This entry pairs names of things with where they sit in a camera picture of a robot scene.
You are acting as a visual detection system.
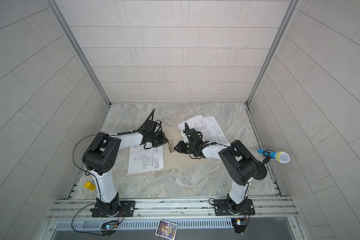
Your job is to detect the right circuit board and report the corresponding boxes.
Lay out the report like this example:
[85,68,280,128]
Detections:
[231,218,248,234]

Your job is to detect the aluminium mounting rail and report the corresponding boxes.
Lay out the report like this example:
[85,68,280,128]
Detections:
[47,196,298,221]

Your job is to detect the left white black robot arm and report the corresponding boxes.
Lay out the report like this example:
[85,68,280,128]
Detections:
[77,110,168,218]

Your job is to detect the blue yellow toy microphone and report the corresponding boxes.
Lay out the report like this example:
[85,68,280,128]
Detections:
[257,149,291,164]

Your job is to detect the printed drawing sheet top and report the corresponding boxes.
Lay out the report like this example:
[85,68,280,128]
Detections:
[128,145,164,175]

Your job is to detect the stack of printed sheets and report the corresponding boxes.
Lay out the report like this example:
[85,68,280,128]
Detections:
[177,115,230,146]

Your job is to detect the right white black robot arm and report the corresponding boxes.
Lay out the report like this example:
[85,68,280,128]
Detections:
[174,123,268,216]

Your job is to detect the left green circuit board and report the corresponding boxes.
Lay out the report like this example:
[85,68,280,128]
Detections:
[101,221,119,231]

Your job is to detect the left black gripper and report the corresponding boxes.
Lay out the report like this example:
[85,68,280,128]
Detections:
[149,130,171,147]

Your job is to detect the yellow cylinder block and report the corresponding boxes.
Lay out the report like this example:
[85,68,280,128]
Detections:
[84,182,96,191]

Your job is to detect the colourful picture card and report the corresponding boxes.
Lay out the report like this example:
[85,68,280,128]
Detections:
[155,220,178,240]

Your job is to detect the beige cardboard folder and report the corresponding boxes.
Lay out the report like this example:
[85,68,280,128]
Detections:
[160,127,208,171]

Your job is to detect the metal folder clip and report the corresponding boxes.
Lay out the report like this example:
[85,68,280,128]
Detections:
[168,139,175,153]

